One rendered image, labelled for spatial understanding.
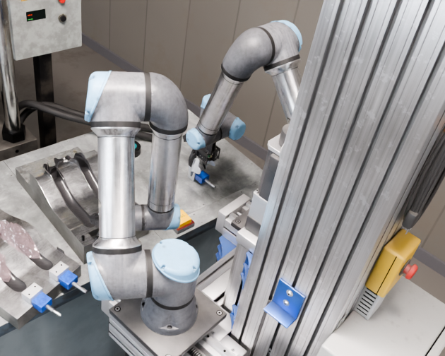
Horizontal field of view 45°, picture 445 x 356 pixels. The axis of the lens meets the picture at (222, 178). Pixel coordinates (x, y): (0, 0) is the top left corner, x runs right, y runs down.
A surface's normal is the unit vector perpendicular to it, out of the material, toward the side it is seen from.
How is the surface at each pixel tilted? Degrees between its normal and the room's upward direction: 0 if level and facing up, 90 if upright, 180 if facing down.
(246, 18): 90
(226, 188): 0
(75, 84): 0
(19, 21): 90
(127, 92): 46
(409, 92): 90
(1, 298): 0
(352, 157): 90
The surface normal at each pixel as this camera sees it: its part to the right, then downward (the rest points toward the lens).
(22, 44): 0.65, 0.57
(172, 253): 0.27, -0.75
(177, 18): -0.66, 0.41
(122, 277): 0.25, 0.05
